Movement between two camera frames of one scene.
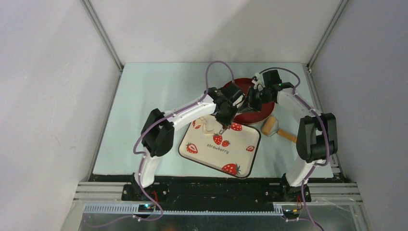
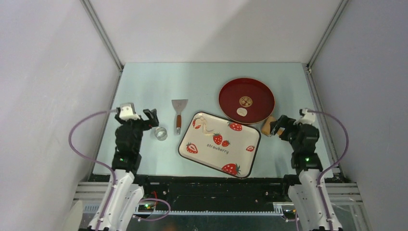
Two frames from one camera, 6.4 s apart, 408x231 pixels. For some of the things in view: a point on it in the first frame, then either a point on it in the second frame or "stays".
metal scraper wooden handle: (223, 129) → (179, 106)
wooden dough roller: (270, 127) stays
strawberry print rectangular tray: (234, 152) stays
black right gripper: (251, 103) → (283, 121)
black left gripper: (227, 121) → (153, 121)
